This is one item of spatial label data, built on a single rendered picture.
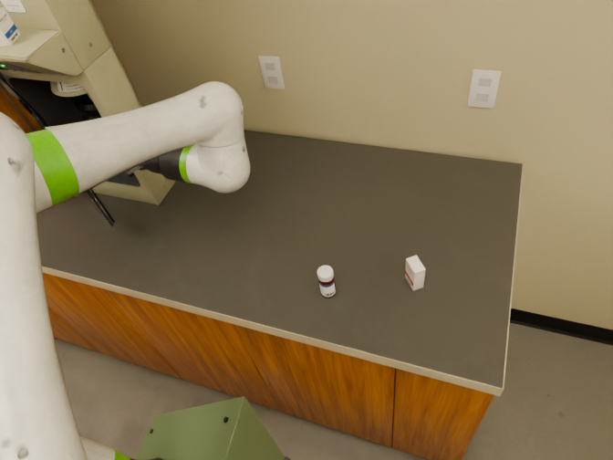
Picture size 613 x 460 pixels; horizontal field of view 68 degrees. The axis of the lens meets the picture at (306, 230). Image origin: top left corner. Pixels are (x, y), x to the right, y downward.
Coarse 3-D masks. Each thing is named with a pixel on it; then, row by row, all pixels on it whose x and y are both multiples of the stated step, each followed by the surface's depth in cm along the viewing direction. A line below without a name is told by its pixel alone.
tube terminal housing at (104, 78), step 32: (32, 0) 96; (64, 0) 100; (64, 32) 101; (96, 32) 109; (96, 64) 111; (96, 96) 113; (128, 96) 123; (96, 192) 151; (128, 192) 144; (160, 192) 143
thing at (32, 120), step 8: (0, 80) 114; (8, 88) 112; (8, 96) 121; (16, 96) 108; (16, 104) 117; (24, 104) 106; (24, 112) 115; (32, 112) 103; (32, 120) 112; (40, 120) 104; (32, 128) 129; (40, 128) 106; (88, 192) 121; (88, 200) 136; (96, 200) 124; (96, 208) 134; (104, 216) 129; (112, 224) 131
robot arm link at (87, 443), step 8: (88, 440) 68; (88, 448) 66; (96, 448) 67; (104, 448) 68; (112, 448) 70; (88, 456) 65; (96, 456) 66; (104, 456) 67; (112, 456) 68; (120, 456) 69
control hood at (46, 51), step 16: (32, 32) 101; (48, 32) 100; (0, 48) 98; (16, 48) 97; (32, 48) 96; (48, 48) 98; (64, 48) 102; (16, 64) 99; (32, 64) 96; (48, 64) 99; (64, 64) 102
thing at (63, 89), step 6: (54, 84) 119; (60, 84) 118; (66, 84) 118; (72, 84) 118; (54, 90) 121; (60, 90) 119; (66, 90) 119; (72, 90) 118; (78, 90) 119; (84, 90) 119; (60, 96) 120; (66, 96) 119; (72, 96) 119
